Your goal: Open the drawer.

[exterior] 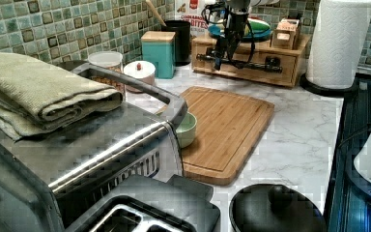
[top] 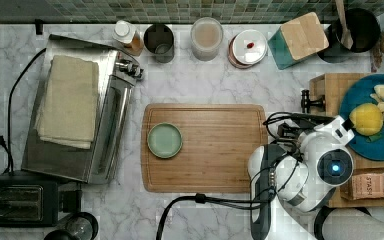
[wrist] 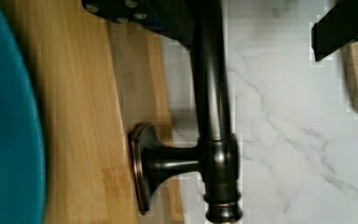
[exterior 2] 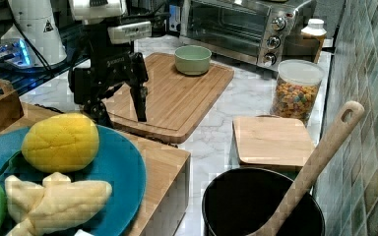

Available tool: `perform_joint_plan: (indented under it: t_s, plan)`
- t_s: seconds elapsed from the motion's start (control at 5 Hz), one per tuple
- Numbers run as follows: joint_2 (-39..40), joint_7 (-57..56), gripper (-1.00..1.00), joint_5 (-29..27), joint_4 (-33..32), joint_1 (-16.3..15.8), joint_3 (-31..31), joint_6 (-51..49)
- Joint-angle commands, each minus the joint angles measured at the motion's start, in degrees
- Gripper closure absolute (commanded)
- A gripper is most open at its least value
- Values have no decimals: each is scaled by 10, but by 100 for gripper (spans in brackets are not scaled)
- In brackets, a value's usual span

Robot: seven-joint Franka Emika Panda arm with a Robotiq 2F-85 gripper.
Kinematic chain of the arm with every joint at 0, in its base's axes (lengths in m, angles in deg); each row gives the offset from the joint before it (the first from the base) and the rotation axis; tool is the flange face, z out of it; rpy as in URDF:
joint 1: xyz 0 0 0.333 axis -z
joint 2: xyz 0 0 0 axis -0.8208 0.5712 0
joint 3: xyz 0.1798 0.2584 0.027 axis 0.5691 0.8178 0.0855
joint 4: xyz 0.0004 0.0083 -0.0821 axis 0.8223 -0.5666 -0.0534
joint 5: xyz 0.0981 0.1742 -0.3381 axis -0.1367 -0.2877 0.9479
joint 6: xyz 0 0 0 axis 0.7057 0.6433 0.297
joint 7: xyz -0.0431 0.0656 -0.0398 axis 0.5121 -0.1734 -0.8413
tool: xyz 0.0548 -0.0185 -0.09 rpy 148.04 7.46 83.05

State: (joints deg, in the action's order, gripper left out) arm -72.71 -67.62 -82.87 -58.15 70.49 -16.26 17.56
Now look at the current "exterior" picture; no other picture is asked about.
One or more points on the cinnamon bites cereal box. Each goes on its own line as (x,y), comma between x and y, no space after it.
(190,10)

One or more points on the blue and green plates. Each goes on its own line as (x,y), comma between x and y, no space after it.
(260,30)

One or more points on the black drawer handle bar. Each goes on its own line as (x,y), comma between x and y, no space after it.
(271,64)

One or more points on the small green bowl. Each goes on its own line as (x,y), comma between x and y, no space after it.
(186,130)

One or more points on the pink ceramic sugar jar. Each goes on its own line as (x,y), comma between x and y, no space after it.
(141,70)

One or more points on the black round pot lid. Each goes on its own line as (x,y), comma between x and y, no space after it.
(274,208)

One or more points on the folded beige towel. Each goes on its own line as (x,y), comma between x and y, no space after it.
(37,97)

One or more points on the clear jar with white lid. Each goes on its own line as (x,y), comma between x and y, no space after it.
(111,60)

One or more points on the stainless steel toaster oven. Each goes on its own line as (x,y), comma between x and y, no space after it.
(48,181)

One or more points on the black utensil holder cup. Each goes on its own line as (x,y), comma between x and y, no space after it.
(181,41)

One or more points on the black dish drying mat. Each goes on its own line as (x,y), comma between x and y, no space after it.
(348,203)

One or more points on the tea bag boxes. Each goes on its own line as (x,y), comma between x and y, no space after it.
(286,34)

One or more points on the black paper towel holder base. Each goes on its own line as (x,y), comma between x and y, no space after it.
(324,91)

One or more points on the wooden spoon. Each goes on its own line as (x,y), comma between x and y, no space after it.
(154,11)

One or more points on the wooden drawer box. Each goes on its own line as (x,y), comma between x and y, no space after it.
(292,61)

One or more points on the teal canister with wooden lid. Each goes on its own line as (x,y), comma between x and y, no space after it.
(158,48)

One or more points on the bamboo cutting board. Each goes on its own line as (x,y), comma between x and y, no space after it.
(229,126)

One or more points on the white paper towel roll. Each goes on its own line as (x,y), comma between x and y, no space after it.
(338,38)

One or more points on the black slot toaster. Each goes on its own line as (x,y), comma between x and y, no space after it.
(142,204)

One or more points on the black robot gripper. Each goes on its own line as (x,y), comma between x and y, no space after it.
(234,21)

